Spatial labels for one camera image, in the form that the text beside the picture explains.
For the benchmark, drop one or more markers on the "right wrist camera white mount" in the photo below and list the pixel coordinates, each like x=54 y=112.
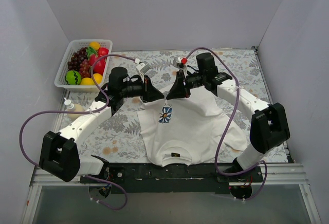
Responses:
x=180 y=63

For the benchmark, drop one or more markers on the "red toy apple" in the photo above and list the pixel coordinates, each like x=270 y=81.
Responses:
x=102 y=51

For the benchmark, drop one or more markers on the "yellow toy lemon top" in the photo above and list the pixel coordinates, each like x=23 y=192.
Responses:
x=94 y=45

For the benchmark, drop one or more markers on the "yellow toy lemon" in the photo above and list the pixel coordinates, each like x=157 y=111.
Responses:
x=94 y=45
x=87 y=82

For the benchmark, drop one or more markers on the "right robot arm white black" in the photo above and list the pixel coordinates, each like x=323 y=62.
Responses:
x=268 y=122

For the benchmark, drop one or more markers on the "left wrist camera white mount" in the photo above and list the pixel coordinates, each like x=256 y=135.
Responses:
x=142 y=67

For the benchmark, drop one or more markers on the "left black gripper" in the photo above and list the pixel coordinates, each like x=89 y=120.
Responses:
x=147 y=88

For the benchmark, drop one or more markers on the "red toy dragon fruit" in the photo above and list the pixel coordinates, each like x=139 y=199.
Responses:
x=100 y=65

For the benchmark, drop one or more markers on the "green toy watermelon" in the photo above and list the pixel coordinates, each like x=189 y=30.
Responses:
x=73 y=78

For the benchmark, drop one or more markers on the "purple toy grapes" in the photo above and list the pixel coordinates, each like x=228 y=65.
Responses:
x=79 y=61

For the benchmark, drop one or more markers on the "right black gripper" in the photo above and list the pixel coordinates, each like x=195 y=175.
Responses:
x=183 y=85

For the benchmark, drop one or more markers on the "small round brooch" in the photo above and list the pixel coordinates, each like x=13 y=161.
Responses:
x=165 y=98

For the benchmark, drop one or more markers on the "yellow toy lemon bottom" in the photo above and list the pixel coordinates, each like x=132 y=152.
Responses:
x=87 y=82

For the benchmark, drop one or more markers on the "floral patterned table mat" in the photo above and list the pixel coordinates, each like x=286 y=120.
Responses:
x=118 y=139

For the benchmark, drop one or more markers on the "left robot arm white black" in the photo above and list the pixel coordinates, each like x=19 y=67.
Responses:
x=59 y=153

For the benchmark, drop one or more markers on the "white t-shirt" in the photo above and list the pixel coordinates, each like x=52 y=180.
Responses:
x=187 y=130

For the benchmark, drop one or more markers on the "aluminium frame rail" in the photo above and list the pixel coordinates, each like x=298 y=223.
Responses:
x=277 y=174

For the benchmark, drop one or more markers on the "white plastic basket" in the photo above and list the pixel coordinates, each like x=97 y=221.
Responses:
x=73 y=47

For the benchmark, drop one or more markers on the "orange toy fruit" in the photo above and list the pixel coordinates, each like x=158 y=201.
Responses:
x=97 y=78

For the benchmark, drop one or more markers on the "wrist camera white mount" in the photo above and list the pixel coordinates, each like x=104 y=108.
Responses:
x=142 y=67
x=180 y=63

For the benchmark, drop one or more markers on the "white pump bottle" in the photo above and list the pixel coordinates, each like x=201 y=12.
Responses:
x=73 y=108

